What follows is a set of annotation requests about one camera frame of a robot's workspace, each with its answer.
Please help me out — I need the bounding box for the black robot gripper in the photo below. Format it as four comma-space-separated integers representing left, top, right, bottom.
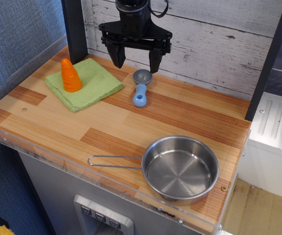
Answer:
99, 0, 173, 73

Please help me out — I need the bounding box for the orange toy carrot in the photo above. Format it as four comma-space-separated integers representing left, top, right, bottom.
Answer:
61, 58, 82, 93

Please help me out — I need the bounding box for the green folded cloth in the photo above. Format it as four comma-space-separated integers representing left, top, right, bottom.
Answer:
45, 58, 123, 112

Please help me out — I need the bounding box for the blue grey toy scoop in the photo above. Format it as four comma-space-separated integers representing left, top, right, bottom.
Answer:
132, 69, 153, 107

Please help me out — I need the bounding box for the stainless steel saucepan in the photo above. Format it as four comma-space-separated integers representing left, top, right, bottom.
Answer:
87, 135, 220, 206

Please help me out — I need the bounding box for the silver dispenser button panel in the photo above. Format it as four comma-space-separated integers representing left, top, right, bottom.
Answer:
74, 194, 134, 235

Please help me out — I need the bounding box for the white ribbed side unit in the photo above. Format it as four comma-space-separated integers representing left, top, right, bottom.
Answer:
238, 93, 282, 197

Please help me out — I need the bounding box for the yellow object bottom corner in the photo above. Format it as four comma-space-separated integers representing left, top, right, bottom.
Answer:
0, 226, 14, 235

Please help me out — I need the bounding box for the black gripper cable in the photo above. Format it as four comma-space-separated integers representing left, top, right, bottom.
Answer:
146, 0, 170, 18

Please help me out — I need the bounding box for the black left support post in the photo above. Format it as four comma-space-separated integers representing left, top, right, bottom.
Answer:
61, 0, 88, 64

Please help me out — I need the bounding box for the black support post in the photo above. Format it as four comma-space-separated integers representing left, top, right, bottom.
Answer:
61, 0, 88, 64
245, 14, 282, 121

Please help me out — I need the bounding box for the black right support post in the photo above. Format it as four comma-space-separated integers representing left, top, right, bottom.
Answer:
245, 14, 282, 121

